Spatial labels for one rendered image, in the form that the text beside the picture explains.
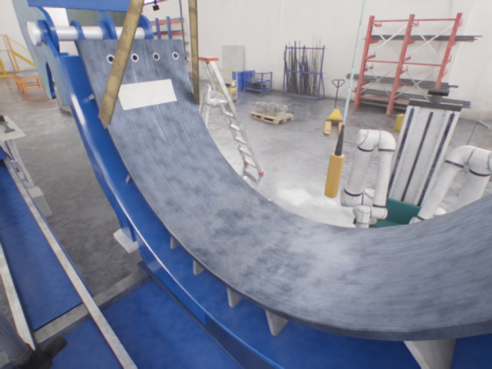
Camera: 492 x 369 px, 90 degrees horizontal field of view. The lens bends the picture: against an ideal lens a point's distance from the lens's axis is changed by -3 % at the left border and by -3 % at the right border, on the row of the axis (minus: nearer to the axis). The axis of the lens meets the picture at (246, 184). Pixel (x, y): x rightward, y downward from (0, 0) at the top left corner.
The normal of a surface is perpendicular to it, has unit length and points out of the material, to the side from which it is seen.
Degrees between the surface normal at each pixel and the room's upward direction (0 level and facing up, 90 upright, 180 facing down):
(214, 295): 1
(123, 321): 0
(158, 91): 75
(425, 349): 42
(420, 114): 90
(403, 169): 90
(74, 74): 81
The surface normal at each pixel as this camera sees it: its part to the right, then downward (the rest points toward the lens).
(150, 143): 0.60, -0.23
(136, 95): 0.71, 0.09
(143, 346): 0.00, -0.88
